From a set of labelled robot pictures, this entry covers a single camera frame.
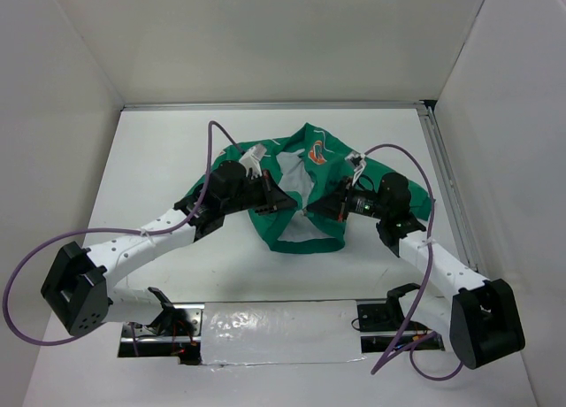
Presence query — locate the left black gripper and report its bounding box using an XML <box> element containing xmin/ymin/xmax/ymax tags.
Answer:
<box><xmin>222</xmin><ymin>169</ymin><xmax>297</xmax><ymax>216</ymax></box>

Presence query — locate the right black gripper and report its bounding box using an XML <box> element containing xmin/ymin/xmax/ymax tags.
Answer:
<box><xmin>307</xmin><ymin>175</ymin><xmax>389</xmax><ymax>222</ymax></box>

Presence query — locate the green zip jacket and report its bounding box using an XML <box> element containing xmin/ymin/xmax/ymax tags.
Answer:
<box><xmin>187</xmin><ymin>123</ymin><xmax>433</xmax><ymax>254</ymax></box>

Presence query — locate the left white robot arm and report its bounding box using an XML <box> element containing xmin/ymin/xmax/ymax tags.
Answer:
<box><xmin>41</xmin><ymin>161</ymin><xmax>297</xmax><ymax>337</ymax></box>

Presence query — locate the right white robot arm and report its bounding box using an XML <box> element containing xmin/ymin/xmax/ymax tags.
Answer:
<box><xmin>307</xmin><ymin>173</ymin><xmax>525</xmax><ymax>369</ymax></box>

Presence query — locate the silver tape sheet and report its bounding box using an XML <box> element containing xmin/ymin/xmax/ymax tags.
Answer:
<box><xmin>201</xmin><ymin>300</ymin><xmax>364</xmax><ymax>366</ymax></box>

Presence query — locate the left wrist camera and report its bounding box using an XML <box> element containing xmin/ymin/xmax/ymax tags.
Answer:
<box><xmin>239</xmin><ymin>143</ymin><xmax>266</xmax><ymax>178</ymax></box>

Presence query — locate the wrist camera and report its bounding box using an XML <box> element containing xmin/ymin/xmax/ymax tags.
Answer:
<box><xmin>345</xmin><ymin>150</ymin><xmax>367</xmax><ymax>185</ymax></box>
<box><xmin>239</xmin><ymin>143</ymin><xmax>266</xmax><ymax>178</ymax></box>

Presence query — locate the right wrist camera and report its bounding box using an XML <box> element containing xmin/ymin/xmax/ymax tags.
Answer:
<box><xmin>345</xmin><ymin>150</ymin><xmax>367</xmax><ymax>185</ymax></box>

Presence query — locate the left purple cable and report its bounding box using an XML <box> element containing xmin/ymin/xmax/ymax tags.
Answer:
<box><xmin>1</xmin><ymin>120</ymin><xmax>249</xmax><ymax>357</ymax></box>

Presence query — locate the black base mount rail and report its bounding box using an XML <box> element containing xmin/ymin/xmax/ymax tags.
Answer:
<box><xmin>117</xmin><ymin>300</ymin><xmax>446</xmax><ymax>366</ymax></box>

